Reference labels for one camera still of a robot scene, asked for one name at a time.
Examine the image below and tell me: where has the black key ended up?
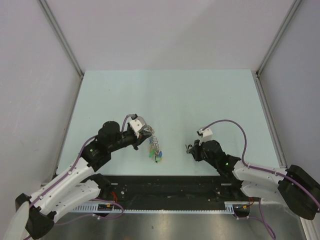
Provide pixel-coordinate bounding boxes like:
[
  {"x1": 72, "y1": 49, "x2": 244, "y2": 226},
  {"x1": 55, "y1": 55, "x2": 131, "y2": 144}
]
[{"x1": 185, "y1": 144, "x2": 193, "y2": 154}]

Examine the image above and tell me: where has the metal keyring with coloured tags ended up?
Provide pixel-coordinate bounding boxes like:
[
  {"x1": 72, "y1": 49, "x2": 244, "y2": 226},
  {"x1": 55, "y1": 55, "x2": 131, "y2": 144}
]
[{"x1": 144, "y1": 125, "x2": 163, "y2": 163}]

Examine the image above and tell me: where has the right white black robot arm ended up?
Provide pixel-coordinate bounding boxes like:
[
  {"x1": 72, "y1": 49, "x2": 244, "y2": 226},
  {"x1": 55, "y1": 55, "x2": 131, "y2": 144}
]
[{"x1": 186, "y1": 140, "x2": 320, "y2": 221}]

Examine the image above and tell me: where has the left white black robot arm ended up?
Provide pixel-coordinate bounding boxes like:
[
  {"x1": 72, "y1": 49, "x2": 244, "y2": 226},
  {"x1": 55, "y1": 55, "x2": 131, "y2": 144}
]
[{"x1": 15, "y1": 115, "x2": 153, "y2": 240}]

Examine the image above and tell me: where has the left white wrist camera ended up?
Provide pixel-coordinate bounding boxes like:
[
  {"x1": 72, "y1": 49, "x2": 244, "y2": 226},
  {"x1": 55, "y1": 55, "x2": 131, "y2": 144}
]
[{"x1": 128, "y1": 114, "x2": 147, "y2": 138}]

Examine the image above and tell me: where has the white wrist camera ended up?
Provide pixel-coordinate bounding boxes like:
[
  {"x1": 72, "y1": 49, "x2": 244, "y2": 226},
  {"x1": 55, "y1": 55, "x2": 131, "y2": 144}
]
[
  {"x1": 128, "y1": 114, "x2": 147, "y2": 138},
  {"x1": 197, "y1": 128, "x2": 213, "y2": 146}
]

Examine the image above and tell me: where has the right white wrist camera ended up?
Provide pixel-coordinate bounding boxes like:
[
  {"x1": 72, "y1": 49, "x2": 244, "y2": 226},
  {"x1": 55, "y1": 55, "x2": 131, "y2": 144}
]
[{"x1": 197, "y1": 128, "x2": 213, "y2": 146}]

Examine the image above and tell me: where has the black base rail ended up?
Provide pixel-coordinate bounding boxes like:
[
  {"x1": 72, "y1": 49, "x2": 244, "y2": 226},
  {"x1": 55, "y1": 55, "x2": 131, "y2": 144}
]
[{"x1": 82, "y1": 174, "x2": 258, "y2": 209}]

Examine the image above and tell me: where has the white slotted cable duct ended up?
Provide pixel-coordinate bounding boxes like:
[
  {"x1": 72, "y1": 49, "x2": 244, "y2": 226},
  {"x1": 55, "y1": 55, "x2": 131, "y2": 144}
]
[{"x1": 70, "y1": 202, "x2": 234, "y2": 215}]

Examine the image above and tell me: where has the aluminium frame post left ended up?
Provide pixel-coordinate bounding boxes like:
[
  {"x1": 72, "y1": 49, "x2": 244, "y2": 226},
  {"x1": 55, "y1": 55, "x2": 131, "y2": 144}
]
[{"x1": 37, "y1": 0, "x2": 84, "y2": 79}]

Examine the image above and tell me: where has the aluminium frame post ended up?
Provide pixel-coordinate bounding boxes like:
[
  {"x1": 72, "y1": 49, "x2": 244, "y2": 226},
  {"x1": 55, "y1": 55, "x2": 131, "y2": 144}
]
[
  {"x1": 255, "y1": 0, "x2": 304, "y2": 78},
  {"x1": 37, "y1": 0, "x2": 84, "y2": 79}
]

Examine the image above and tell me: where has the aluminium frame post right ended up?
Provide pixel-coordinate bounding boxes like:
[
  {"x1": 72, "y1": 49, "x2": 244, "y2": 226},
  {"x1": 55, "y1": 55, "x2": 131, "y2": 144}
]
[{"x1": 255, "y1": 0, "x2": 304, "y2": 78}]

